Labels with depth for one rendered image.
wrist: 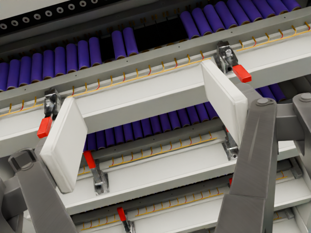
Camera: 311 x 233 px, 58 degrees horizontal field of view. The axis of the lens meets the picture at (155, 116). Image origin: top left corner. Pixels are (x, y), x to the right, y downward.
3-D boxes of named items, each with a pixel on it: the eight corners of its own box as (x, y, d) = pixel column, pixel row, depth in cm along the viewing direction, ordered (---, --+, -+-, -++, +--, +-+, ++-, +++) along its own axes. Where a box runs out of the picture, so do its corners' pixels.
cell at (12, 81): (23, 65, 50) (21, 92, 46) (14, 68, 50) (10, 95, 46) (17, 58, 49) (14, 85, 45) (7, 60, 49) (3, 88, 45)
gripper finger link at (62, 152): (74, 193, 16) (61, 196, 16) (88, 129, 22) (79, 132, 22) (52, 150, 14) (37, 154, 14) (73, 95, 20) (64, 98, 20)
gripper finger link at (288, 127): (262, 126, 13) (327, 109, 13) (227, 86, 17) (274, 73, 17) (264, 152, 13) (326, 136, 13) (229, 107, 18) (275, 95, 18)
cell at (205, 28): (202, 15, 49) (213, 39, 45) (191, 18, 49) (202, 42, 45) (201, 6, 48) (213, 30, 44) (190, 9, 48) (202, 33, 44)
